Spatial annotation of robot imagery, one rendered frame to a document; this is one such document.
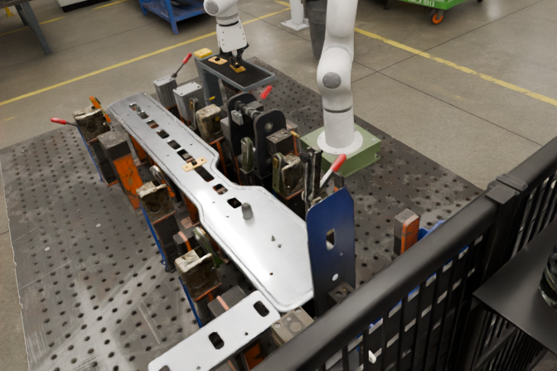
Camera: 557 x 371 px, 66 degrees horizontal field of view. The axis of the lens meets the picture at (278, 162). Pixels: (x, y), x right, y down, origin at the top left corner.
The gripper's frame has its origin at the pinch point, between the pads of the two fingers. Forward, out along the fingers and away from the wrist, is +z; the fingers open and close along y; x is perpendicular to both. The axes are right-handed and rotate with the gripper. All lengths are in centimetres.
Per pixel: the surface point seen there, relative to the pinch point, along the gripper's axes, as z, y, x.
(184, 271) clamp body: 15, 45, 76
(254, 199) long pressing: 19, 19, 57
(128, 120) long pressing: 19, 45, -18
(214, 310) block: 21, 42, 86
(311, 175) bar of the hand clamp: 5, 7, 71
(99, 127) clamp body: 20, 57, -22
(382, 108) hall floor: 119, -142, -97
